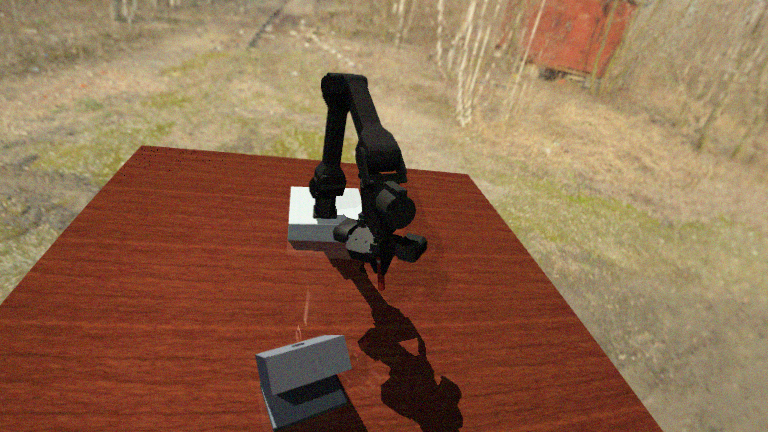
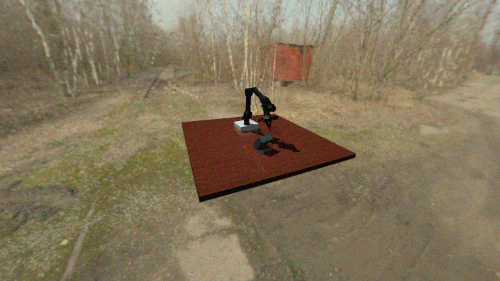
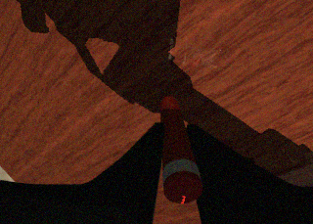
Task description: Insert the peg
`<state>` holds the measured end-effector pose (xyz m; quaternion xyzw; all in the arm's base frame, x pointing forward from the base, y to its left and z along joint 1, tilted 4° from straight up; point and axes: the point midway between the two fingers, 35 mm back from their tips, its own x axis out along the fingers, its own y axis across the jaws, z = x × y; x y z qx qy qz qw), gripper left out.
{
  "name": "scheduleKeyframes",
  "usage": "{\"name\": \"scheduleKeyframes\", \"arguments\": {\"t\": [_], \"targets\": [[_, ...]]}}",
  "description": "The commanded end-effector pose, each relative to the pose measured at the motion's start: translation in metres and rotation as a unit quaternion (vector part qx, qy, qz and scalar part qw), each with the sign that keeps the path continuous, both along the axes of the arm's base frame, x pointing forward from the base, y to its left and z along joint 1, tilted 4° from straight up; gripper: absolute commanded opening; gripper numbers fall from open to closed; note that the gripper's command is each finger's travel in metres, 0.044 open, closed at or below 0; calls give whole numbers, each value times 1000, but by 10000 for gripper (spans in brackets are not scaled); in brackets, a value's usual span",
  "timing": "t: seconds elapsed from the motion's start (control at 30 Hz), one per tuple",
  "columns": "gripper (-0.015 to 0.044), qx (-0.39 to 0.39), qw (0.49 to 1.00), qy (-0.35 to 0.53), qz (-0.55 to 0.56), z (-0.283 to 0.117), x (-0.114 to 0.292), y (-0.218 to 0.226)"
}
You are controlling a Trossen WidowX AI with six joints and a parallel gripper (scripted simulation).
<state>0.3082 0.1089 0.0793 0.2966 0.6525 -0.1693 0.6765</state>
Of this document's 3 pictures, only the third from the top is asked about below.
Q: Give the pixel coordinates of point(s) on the dark red peg with grey band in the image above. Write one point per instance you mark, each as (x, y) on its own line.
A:
(182, 182)

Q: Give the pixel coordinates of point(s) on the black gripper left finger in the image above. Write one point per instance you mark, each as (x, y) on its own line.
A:
(126, 193)

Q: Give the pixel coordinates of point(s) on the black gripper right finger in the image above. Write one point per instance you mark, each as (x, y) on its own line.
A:
(237, 191)

